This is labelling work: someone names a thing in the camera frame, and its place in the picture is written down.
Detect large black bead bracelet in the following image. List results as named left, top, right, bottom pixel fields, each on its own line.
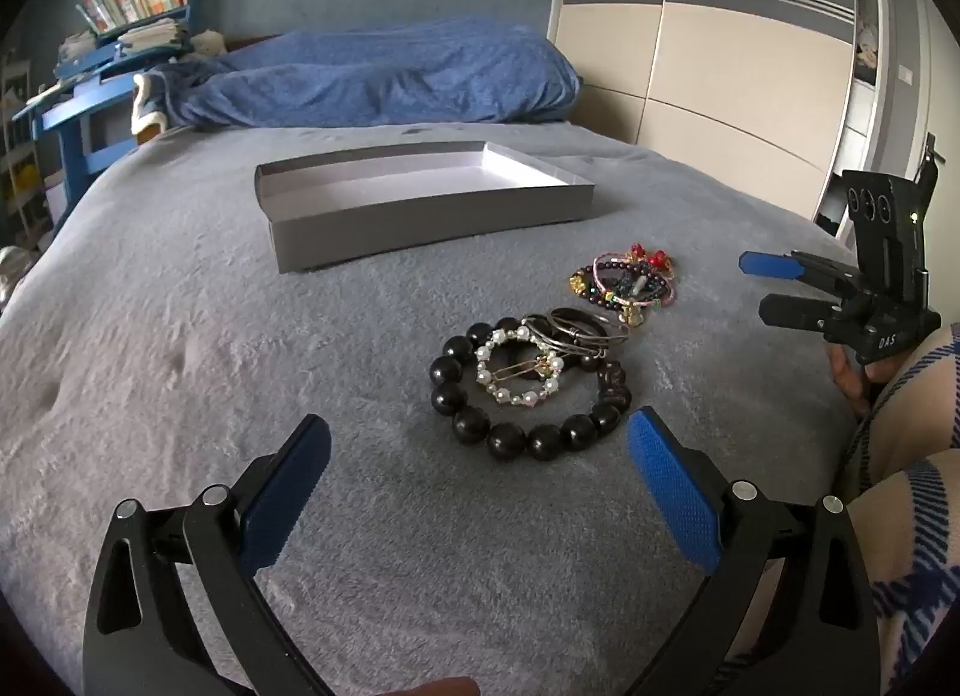
left=429, top=319, right=631, bottom=462

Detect stack of papers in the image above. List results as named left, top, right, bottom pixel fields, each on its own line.
left=116, top=21, right=190, bottom=58

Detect open wardrobe shelf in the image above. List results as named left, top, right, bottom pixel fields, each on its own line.
left=836, top=0, right=931, bottom=176

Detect gold hair clip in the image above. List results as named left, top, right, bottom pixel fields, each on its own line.
left=491, top=358, right=552, bottom=386

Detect white pearl bracelet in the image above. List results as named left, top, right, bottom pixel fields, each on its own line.
left=475, top=328, right=565, bottom=408

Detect person's plaid clothing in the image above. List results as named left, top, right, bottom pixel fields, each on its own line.
left=840, top=452, right=960, bottom=696

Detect person's left hand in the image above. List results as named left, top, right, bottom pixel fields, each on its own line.
left=405, top=676, right=481, bottom=696

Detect grey fleece blanket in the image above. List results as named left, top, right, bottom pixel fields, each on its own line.
left=0, top=120, right=863, bottom=696

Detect blue pillow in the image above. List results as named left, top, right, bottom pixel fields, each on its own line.
left=139, top=17, right=584, bottom=134

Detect blue wooden desk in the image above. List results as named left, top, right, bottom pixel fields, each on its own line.
left=11, top=0, right=200, bottom=179

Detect silver metal bangles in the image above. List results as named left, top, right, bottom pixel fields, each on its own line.
left=521, top=312, right=631, bottom=361

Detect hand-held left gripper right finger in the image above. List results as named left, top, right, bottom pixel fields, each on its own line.
left=626, top=407, right=880, bottom=696

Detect person's right hand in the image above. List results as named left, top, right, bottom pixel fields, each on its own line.
left=829, top=347, right=893, bottom=419

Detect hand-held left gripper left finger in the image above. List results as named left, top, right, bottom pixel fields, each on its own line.
left=82, top=412, right=335, bottom=696

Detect white shelf rack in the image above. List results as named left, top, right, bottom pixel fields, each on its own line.
left=0, top=51, right=46, bottom=239

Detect beige wardrobe with grey stripes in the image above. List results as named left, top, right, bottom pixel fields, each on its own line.
left=547, top=0, right=860, bottom=224

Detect grey cardboard box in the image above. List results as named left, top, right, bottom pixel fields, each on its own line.
left=255, top=141, right=596, bottom=275

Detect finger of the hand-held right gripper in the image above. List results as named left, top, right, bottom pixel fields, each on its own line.
left=739, top=250, right=863, bottom=293
left=759, top=293, right=839, bottom=334

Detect dark purple bead bracelet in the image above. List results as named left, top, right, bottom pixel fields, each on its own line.
left=570, top=262, right=680, bottom=311

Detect pink bracelet with red beads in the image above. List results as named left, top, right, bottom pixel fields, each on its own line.
left=592, top=242, right=676, bottom=292

